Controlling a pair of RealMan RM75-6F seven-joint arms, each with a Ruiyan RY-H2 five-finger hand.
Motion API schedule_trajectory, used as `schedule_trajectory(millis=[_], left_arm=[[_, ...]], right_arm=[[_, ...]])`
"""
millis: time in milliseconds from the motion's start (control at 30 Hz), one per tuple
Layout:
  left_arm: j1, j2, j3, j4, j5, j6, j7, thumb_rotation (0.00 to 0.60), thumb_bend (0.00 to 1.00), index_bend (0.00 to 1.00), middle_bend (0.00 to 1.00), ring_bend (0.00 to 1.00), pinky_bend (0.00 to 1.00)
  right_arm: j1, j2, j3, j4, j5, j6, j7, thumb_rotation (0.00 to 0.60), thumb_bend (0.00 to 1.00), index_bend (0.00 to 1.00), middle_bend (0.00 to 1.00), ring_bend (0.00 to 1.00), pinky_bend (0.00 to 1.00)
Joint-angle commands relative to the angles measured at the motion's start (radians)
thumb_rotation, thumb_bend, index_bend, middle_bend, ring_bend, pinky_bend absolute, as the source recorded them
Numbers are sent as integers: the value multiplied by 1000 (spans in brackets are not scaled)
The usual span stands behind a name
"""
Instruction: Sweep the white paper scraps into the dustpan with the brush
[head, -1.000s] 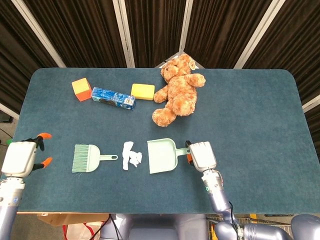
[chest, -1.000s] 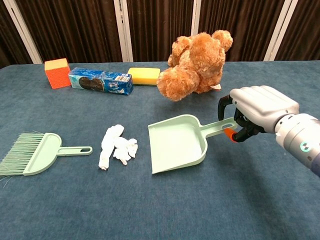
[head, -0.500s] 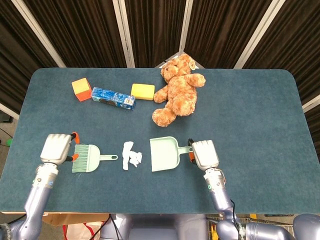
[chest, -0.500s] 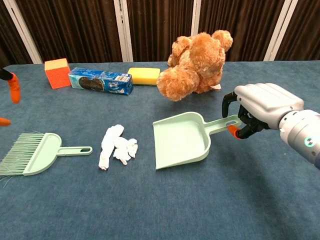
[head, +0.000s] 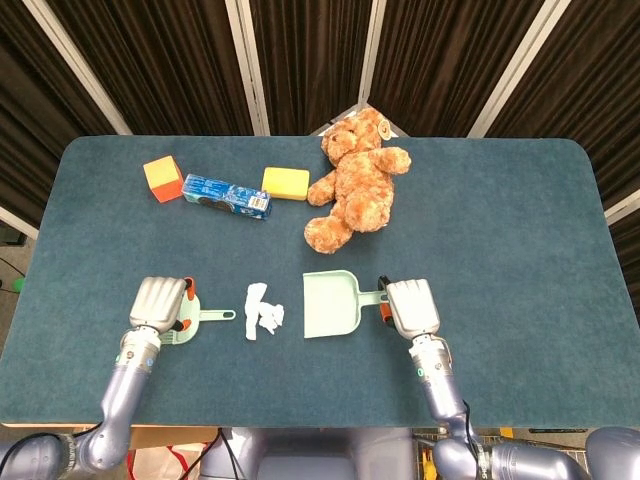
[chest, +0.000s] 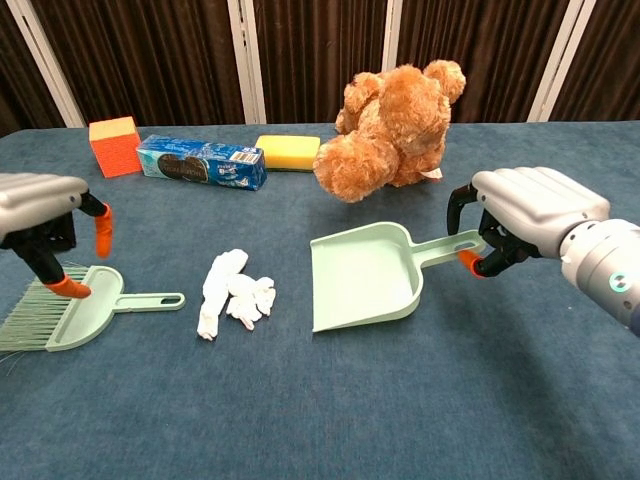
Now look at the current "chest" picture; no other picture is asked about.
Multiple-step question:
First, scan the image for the blue-green table cover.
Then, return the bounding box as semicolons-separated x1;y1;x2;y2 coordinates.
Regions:
0;119;640;480

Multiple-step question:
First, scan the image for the mint green dustpan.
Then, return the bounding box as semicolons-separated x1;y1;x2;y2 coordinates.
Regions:
309;222;487;334

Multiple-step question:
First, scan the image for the orange and yellow cube sponge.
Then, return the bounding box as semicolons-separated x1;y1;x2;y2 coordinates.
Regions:
88;115;143;180

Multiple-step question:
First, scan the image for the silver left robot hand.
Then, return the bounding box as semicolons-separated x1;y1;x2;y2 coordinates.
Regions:
0;172;114;300

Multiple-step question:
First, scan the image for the mint green hand broom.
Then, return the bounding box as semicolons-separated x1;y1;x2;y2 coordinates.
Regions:
0;264;187;372

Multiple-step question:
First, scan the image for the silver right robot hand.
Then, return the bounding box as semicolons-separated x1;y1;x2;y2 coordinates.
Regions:
446;166;612;280

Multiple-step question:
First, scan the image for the blue cookie box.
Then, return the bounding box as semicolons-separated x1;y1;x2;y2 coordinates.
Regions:
135;134;268;193

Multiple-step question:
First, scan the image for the dark brown pleated curtain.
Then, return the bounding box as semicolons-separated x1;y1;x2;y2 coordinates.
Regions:
0;0;640;132

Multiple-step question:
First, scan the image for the brown teddy bear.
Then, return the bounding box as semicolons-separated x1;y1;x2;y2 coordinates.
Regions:
313;59;467;204

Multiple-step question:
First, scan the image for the white partition frame post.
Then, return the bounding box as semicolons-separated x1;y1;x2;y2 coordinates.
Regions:
227;0;267;125
527;0;585;123
380;0;404;76
7;0;86;129

